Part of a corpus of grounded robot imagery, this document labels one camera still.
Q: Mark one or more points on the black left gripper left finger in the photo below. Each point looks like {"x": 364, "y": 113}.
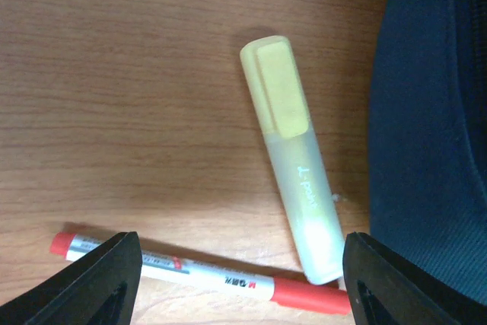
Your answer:
{"x": 99, "y": 288}

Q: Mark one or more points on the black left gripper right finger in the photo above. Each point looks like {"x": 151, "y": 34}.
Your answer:
{"x": 385, "y": 288}

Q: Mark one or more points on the red capped white marker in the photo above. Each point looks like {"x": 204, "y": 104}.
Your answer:
{"x": 285, "y": 292}

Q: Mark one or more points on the navy blue student backpack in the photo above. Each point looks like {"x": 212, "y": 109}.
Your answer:
{"x": 427, "y": 139}

